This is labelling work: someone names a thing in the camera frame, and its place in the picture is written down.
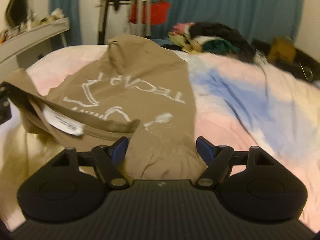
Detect tan printed t-shirt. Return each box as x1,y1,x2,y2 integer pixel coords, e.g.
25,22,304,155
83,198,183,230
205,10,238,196
5,35,206,181

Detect pile of mixed clothes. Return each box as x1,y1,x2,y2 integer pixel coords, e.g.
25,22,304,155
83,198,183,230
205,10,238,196
168,22,256,63

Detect white desk with drawers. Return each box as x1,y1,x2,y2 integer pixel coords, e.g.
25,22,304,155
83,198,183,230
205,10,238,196
1,17,70,81

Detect desk clutter items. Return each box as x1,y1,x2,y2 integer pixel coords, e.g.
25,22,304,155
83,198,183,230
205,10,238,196
1,8,65,44

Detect dark framed desk mirror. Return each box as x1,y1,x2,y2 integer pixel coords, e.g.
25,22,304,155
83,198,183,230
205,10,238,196
5,0,32,29

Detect brown and black bag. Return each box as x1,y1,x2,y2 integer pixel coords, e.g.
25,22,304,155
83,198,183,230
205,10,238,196
252,37,319,82

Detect silver metal stand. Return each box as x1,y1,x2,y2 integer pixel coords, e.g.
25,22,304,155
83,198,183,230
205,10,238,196
97,0,152,45

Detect blue curtain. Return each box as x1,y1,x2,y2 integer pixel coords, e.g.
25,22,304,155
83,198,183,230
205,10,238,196
49,0,303,45

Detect red bag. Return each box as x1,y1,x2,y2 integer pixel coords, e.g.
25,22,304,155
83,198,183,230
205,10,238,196
130,0,170,25

